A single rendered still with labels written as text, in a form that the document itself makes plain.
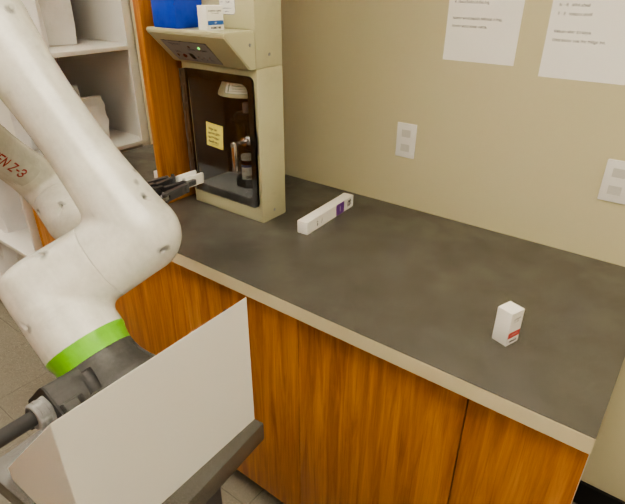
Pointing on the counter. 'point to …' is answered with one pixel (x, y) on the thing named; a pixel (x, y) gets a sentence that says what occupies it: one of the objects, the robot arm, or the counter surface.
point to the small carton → (210, 17)
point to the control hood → (243, 46)
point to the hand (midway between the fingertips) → (190, 179)
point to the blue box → (175, 13)
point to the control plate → (192, 51)
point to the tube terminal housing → (266, 119)
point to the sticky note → (214, 135)
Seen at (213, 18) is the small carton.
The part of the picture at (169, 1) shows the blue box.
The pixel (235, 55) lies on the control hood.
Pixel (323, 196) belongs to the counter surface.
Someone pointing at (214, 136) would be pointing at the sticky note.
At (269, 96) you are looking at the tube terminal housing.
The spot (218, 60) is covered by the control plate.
